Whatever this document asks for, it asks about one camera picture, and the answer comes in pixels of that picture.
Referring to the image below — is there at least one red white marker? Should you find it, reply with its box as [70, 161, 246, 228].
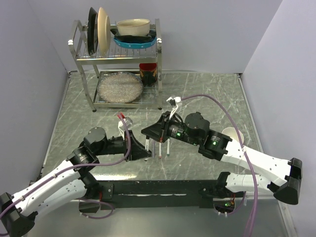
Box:
[158, 142, 162, 159]

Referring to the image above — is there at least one speckled glass plate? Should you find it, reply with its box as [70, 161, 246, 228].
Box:
[97, 72, 144, 104]

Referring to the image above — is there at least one green white marker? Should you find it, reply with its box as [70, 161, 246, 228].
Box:
[166, 138, 170, 156]

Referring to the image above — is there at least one red black cup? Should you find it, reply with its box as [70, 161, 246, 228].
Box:
[139, 63, 158, 86]

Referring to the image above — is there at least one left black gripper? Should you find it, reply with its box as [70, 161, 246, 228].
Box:
[94, 128, 152, 160]

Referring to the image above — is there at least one black plate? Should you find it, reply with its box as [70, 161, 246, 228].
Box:
[87, 7, 98, 56]

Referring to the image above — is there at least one white red small bowl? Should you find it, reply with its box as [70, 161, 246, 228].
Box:
[222, 127, 244, 143]

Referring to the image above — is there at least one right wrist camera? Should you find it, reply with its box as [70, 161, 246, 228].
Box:
[166, 96, 182, 120]

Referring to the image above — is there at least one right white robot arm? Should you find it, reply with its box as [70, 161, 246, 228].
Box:
[141, 111, 303, 205]

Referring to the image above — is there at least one black white marker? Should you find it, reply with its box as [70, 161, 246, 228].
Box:
[145, 137, 150, 151]

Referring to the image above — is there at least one aluminium frame rail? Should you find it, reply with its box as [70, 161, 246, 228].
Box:
[24, 179, 286, 204]

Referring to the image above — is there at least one purple pen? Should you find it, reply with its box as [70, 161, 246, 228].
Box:
[152, 140, 156, 158]

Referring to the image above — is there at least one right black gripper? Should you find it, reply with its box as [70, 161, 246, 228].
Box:
[141, 112, 199, 146]

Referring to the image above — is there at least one black base beam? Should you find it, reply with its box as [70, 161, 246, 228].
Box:
[84, 180, 243, 209]

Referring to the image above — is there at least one blue dotted dish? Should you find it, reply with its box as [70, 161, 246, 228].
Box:
[114, 37, 157, 49]

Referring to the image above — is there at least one black dish under bowl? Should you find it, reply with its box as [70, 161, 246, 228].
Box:
[110, 29, 157, 43]

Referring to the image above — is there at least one cream bowl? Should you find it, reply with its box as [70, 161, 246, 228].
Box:
[117, 19, 150, 37]

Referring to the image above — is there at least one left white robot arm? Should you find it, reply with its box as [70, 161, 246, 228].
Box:
[0, 127, 152, 237]

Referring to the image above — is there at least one steel dish rack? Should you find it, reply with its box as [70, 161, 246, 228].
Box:
[68, 19, 162, 112]

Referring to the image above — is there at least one beige plate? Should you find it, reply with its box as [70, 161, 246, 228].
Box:
[97, 7, 111, 56]

